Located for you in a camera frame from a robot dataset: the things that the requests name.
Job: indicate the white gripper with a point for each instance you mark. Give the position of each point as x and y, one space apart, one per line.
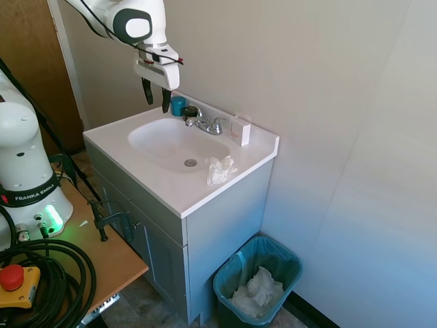
160 73

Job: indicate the white tissue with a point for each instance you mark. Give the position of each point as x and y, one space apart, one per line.
218 171

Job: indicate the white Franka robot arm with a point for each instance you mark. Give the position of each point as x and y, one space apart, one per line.
20 153

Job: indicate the teal lined trash bin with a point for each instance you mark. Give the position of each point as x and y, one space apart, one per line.
228 273

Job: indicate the teal round jar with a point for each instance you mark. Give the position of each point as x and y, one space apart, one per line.
178 106

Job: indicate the small black jar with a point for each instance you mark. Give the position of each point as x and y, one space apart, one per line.
190 112

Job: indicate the chrome faucet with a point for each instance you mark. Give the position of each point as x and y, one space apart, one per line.
208 124

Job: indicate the chrome sink drain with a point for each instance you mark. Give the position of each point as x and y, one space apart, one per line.
190 162

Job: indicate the white cardboard box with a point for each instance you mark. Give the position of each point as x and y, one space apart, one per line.
239 131

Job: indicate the white sink countertop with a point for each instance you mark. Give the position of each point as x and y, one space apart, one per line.
239 160

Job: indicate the brown wooden door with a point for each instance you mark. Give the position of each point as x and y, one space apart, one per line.
34 61

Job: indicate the black metal clamp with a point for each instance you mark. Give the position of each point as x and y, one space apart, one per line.
117 220

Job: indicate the grey vanity cabinet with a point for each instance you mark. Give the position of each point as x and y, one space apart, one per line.
218 239

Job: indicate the wooden table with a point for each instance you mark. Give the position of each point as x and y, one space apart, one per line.
112 256

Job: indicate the pile of white tissues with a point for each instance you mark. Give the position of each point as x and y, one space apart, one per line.
259 288

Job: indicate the yellow emergency stop button box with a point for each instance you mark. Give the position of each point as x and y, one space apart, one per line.
17 287

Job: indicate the black wrist camera red clip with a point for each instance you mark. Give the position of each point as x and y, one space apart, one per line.
160 57

